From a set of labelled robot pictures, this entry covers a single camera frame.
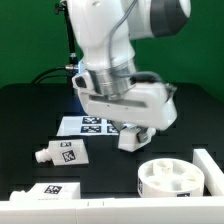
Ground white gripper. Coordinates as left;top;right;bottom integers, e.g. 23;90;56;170
73;71;177;130

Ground white round stool seat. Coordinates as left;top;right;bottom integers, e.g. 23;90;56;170
137;158;205;198

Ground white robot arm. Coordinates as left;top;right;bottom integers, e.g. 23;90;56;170
67;0;191;130

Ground white fiducial marker sheet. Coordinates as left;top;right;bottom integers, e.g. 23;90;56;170
57;116;118;136

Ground white L-shaped fence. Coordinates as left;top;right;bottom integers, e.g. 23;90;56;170
0;149;224;224

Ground grey corrugated arm cable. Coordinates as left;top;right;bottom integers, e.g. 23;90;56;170
108;0;174;91

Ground black cables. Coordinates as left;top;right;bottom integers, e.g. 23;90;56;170
31;67;76;84

